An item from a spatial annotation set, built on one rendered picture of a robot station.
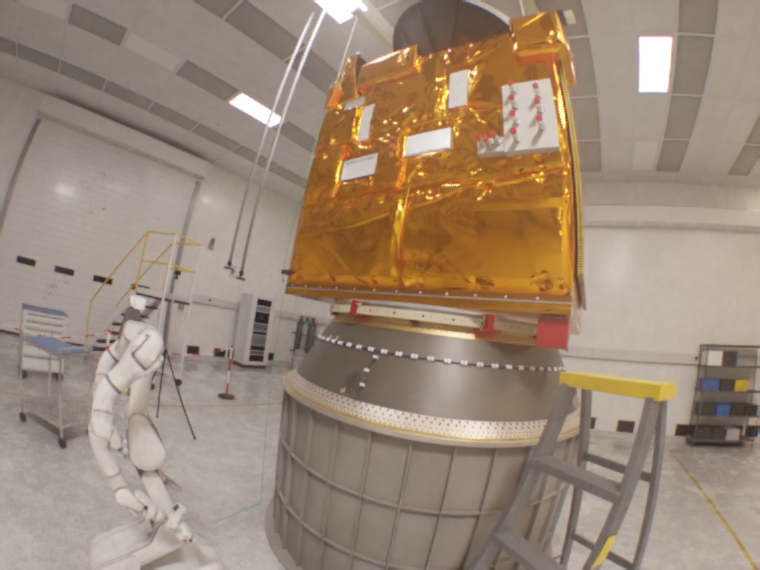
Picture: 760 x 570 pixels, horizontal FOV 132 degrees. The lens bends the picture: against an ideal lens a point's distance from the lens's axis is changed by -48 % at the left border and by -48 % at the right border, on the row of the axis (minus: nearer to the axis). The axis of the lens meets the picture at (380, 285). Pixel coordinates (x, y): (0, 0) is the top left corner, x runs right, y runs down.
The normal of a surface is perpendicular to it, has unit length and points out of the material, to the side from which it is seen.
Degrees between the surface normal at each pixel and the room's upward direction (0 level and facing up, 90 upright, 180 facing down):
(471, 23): 138
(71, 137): 90
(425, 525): 90
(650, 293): 90
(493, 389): 62
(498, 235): 90
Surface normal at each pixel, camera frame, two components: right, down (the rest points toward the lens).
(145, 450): 0.75, 0.00
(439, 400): -0.08, -0.60
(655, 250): -0.57, -0.19
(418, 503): -0.19, -0.16
